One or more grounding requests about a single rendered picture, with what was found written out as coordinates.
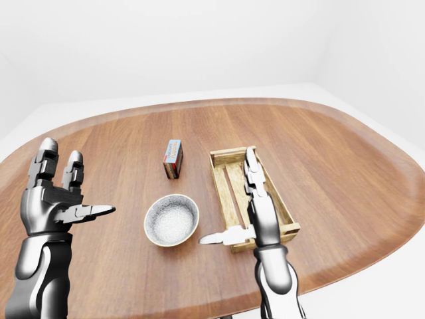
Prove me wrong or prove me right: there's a printed food box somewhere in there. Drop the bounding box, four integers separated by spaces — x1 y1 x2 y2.
162 139 184 180

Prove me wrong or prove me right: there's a wooden slat tray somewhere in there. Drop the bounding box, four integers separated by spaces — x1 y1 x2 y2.
209 146 301 254

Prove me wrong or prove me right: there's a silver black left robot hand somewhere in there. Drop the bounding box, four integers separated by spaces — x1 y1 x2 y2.
19 137 117 237

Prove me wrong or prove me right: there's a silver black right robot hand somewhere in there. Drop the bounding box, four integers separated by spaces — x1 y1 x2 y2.
198 146 282 249

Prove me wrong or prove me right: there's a speckled grey bowl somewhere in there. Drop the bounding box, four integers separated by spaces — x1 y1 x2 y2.
143 194 201 248

